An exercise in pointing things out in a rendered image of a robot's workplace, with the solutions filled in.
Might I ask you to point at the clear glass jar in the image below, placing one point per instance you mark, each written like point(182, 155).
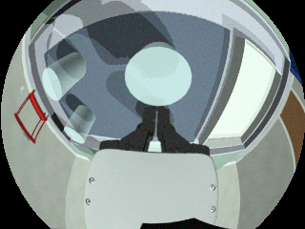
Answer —
point(80, 123)
point(60, 76)
point(158, 75)
point(155, 144)

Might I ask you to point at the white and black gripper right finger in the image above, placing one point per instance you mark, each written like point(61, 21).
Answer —
point(174, 142)

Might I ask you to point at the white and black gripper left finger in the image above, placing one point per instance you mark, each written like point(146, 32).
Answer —
point(137, 139)

